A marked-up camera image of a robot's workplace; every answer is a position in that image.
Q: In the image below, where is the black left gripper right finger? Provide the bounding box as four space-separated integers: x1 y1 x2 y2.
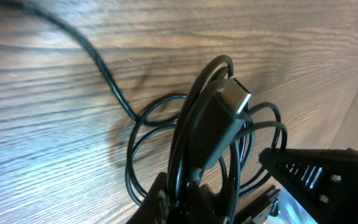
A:
259 148 358 223

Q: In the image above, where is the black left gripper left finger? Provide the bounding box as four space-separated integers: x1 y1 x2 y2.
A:
128 172 219 224

